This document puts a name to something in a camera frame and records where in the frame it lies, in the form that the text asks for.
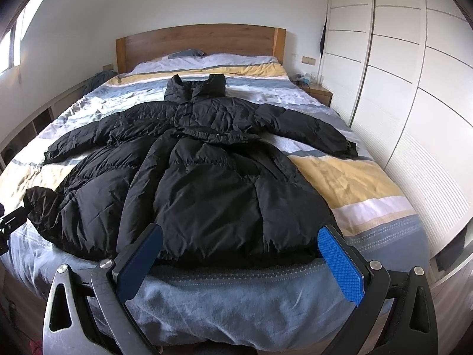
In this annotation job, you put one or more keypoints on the wooden nightstand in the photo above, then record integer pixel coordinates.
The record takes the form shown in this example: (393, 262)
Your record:
(318, 92)

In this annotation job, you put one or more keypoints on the wooden headboard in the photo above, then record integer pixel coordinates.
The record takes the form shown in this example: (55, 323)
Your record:
(212, 38)

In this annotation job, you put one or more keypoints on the beige wall switch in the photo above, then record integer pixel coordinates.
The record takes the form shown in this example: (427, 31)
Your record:
(308, 60)
(108, 67)

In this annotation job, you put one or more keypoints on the light blue pillow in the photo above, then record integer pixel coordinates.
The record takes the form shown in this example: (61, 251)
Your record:
(193, 62)

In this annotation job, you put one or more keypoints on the striped duvet cover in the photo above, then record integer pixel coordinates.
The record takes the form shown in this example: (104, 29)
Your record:
(272, 309)

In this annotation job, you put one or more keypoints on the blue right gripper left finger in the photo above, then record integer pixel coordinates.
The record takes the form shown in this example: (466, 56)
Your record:
(135, 262)

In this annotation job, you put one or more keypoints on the beige wall switch right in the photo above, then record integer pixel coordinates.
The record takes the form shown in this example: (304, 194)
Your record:
(308, 60)

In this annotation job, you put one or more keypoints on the low white shelf unit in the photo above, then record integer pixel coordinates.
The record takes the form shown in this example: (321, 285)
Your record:
(29, 128)

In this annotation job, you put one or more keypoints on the beige wall switch left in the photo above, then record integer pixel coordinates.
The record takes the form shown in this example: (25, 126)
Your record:
(108, 67)

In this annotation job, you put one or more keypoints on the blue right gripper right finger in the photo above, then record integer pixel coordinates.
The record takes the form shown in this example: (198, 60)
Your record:
(345, 263)

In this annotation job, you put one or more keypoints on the black puffer coat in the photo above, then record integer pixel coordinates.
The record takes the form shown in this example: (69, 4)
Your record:
(195, 164)

